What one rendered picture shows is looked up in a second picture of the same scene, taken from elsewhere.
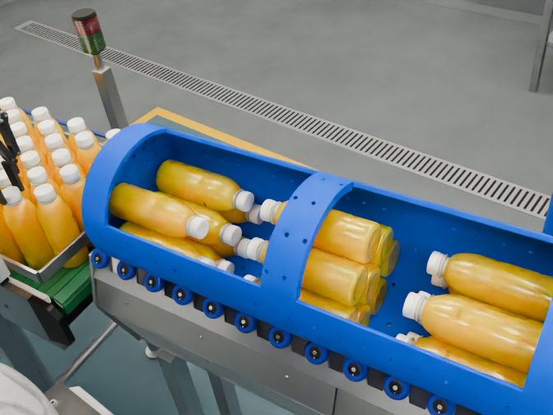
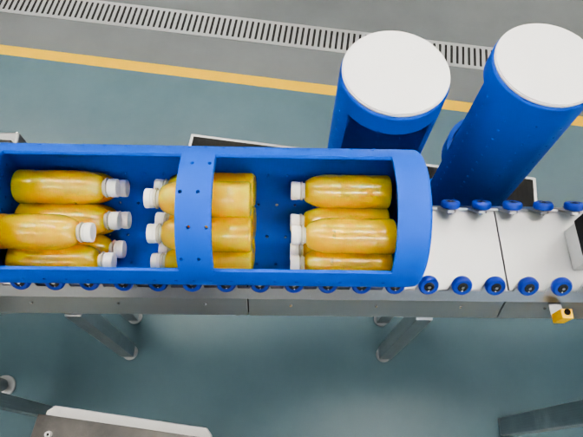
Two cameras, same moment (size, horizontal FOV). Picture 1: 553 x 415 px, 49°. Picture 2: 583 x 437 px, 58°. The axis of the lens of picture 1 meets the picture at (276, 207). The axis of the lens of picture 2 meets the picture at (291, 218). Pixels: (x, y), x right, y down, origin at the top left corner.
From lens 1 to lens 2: 35 cm
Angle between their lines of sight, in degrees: 32
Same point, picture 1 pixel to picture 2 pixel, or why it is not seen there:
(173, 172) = (29, 185)
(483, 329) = (353, 239)
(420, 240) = (271, 167)
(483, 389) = (366, 279)
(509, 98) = not seen: outside the picture
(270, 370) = (189, 304)
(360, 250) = (246, 211)
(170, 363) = (81, 316)
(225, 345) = (143, 301)
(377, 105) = not seen: outside the picture
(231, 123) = not seen: outside the picture
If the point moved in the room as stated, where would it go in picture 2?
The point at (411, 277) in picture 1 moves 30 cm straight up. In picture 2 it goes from (270, 194) to (267, 116)
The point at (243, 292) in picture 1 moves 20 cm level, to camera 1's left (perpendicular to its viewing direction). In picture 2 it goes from (162, 277) to (67, 337)
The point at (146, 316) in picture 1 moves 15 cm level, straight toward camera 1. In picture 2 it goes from (57, 305) to (105, 342)
